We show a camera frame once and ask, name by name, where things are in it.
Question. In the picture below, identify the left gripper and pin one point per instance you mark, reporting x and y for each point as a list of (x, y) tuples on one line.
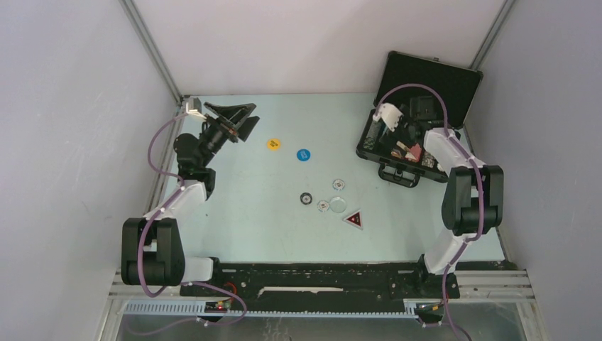
[(236, 115)]

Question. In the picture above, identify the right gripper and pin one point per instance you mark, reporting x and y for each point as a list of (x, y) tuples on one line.
[(406, 117)]

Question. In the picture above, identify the yellow round button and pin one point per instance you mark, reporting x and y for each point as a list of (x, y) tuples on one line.
[(273, 144)]

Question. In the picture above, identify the red playing card deck box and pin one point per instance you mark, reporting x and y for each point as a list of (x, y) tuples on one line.
[(411, 154)]

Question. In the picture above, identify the blue round button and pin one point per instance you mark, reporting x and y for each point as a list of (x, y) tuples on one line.
[(303, 155)]

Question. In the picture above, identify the clear round dealer button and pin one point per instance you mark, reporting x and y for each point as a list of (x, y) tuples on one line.
[(338, 205)]

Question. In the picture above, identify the red black triangle marker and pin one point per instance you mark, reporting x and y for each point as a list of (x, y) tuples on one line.
[(355, 220)]

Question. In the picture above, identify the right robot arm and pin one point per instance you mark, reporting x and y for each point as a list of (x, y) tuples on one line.
[(473, 198)]

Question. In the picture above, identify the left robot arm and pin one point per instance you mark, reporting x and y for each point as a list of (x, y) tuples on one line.
[(152, 253)]

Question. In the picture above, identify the black poker set case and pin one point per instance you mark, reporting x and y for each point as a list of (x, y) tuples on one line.
[(407, 76)]

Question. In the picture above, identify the green chip stack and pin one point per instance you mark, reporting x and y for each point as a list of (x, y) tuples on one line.
[(428, 160)]

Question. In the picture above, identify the dark blue fifty chip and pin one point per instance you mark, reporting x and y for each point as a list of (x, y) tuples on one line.
[(306, 198)]

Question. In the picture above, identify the light blue ten chip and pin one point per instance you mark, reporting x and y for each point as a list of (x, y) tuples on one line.
[(323, 206), (338, 184)]

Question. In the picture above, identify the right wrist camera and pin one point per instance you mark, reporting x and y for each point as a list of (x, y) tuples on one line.
[(389, 114)]

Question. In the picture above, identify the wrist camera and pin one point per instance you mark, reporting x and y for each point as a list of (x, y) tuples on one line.
[(389, 114), (193, 108)]

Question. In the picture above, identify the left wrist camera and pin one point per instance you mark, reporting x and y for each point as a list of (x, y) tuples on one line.
[(193, 108)]

